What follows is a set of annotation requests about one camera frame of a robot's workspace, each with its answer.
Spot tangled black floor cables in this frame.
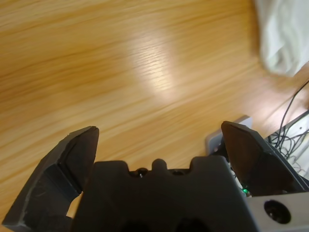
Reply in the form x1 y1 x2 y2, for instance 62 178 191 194
265 125 309 177

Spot white Unitree print t-shirt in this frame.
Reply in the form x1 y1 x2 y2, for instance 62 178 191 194
254 0 309 78

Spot long thin black cable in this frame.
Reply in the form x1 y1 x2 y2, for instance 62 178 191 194
281 81 309 136

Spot white mount block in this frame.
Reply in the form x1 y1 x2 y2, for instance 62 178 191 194
205 115 253 155

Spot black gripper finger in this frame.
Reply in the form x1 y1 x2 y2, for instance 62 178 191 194
221 120 309 198
3 125 100 229

